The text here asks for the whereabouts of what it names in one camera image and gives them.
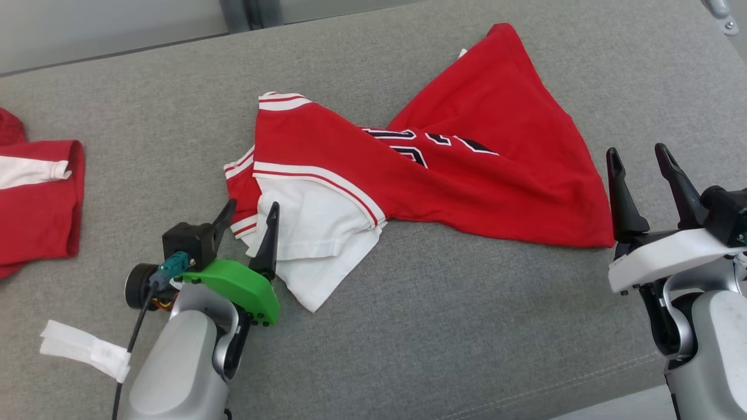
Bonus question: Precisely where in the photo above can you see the red shorts white waistband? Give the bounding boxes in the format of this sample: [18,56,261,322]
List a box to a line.
[0,107,86,281]

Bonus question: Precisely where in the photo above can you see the dark grey wall skirting rail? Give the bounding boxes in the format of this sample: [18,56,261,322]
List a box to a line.
[0,31,229,78]

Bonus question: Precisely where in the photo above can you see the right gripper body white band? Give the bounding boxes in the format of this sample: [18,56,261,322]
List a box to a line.
[608,227,747,295]

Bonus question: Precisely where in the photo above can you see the left black cable teal plug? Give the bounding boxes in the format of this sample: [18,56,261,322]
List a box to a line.
[110,251,195,420]

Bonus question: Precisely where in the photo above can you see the white cable label tag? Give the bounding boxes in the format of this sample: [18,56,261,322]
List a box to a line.
[39,319,132,384]

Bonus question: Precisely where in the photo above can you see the grey fabric sofa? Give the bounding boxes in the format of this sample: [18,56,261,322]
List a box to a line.
[0,0,747,420]

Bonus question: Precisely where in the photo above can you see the grey metal bracket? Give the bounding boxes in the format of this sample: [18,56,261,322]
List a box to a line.
[700,0,739,37]

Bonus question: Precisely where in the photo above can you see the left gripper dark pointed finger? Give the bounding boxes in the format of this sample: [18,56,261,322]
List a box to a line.
[249,202,281,281]
[207,198,238,258]

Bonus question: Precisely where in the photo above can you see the red basketball jersey white sleeves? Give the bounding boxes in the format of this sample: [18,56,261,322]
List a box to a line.
[224,22,616,314]

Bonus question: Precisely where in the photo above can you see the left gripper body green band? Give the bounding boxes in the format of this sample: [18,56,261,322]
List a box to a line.
[124,258,281,327]

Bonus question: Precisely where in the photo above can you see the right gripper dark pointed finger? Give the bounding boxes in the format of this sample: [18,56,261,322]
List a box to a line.
[606,147,651,244]
[654,142,710,230]

